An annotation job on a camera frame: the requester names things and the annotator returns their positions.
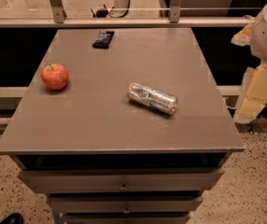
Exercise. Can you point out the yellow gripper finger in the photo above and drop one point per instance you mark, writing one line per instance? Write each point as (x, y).
(243, 37)
(253, 96)

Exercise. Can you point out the silver redbull can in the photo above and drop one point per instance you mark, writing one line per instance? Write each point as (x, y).
(152, 98)

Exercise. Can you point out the dark blue snack bar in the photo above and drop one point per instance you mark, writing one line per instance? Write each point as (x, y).
(103, 40)

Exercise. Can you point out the grey drawer cabinet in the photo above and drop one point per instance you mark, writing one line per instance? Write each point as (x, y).
(93, 125)

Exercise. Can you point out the red apple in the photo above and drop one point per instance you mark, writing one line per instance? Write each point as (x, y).
(55, 76)

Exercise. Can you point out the bottom grey drawer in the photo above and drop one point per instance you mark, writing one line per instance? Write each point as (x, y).
(133, 218)

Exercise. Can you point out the grey drawer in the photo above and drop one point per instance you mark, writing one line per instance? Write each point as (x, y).
(129, 203)
(133, 218)
(115, 181)

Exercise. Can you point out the top grey drawer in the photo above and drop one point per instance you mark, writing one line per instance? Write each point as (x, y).
(115, 181)

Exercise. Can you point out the middle grey drawer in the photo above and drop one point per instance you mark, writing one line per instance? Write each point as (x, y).
(129, 203)

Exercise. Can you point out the black shoe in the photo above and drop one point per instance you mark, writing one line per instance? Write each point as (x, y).
(15, 218)

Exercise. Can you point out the metal railing frame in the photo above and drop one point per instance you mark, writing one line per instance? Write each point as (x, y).
(101, 13)

